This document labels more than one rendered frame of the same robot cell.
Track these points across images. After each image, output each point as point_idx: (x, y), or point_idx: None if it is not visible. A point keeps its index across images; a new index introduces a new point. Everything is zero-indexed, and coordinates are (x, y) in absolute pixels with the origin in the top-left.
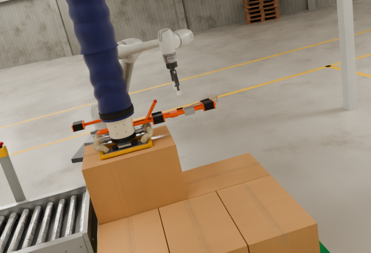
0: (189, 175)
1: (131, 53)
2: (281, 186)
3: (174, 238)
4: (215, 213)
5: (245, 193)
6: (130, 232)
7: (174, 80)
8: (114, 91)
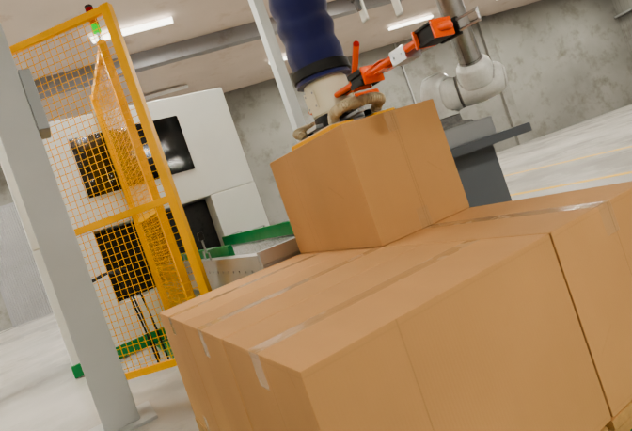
0: (465, 214)
1: None
2: (487, 265)
3: (258, 292)
4: (335, 277)
5: (424, 260)
6: (278, 270)
7: None
8: (289, 36)
